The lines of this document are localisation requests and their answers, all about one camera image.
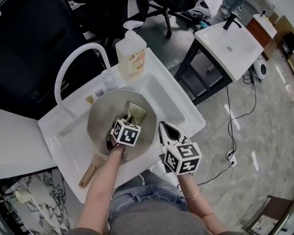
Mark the dark wooden table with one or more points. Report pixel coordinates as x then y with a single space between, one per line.
279 212

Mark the small black chair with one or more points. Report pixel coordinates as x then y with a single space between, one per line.
289 41

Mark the person's left forearm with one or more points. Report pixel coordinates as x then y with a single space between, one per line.
100 187

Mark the green scouring sponge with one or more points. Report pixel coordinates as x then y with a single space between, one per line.
137 112

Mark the white round heater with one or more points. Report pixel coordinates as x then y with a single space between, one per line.
260 68

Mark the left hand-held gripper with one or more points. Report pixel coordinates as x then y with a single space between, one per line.
126 133

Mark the person's right forearm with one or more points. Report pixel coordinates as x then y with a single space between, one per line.
201 209

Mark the person's blue jeans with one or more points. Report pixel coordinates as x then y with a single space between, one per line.
149 197

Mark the marble counter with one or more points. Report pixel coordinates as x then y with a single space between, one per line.
46 204

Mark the black faucet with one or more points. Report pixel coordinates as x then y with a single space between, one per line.
228 22

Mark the black cabinet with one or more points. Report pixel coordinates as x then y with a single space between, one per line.
27 53

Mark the orange dish soap pump bottle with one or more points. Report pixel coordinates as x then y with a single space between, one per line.
129 57

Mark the white square sink basin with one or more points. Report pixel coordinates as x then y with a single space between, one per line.
218 45

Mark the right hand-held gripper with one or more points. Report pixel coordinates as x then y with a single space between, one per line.
183 159

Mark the white ceramic sink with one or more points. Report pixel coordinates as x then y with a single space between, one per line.
166 99

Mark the paper cup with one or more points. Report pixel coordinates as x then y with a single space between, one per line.
22 195

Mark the person's grey shirt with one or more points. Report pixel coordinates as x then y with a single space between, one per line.
159 223

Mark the wooden cabinet with white basin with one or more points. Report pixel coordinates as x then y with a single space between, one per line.
259 33

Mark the white power strip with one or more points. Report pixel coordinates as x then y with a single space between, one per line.
231 158

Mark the white gooseneck faucet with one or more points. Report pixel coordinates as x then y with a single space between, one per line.
57 87

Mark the white curved counter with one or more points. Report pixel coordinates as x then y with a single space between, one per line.
14 143

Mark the black grey backpack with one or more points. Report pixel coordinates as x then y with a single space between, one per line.
198 7

